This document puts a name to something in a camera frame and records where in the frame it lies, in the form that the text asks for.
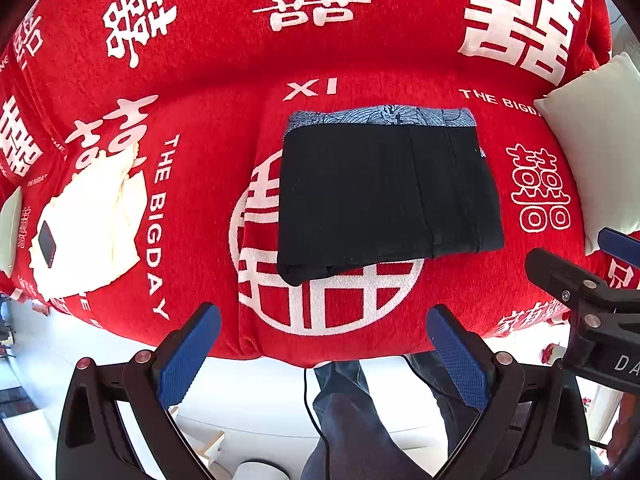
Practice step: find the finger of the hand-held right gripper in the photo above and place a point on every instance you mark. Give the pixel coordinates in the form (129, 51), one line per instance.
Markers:
(550, 270)
(620, 242)

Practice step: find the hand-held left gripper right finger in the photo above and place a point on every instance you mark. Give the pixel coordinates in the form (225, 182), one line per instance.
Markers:
(457, 355)

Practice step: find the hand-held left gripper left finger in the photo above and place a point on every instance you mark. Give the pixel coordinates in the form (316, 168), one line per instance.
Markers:
(190, 355)

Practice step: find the black pants with blue waistband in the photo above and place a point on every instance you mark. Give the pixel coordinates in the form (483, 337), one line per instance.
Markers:
(375, 200)

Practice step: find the white pillow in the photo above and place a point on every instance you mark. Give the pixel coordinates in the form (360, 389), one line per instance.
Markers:
(595, 150)

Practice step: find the person's legs in jeans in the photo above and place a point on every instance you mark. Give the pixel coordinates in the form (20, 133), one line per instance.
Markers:
(360, 425)

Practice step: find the white round container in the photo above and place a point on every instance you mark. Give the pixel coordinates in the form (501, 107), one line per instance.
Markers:
(260, 472)

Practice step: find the cream folded cloth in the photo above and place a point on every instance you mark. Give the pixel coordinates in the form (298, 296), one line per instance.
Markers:
(90, 220)

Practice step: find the black smartphone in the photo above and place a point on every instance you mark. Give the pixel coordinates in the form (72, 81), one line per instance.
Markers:
(47, 244)

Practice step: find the red printed blanket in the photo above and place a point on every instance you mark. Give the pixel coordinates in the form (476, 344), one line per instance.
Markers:
(200, 85)

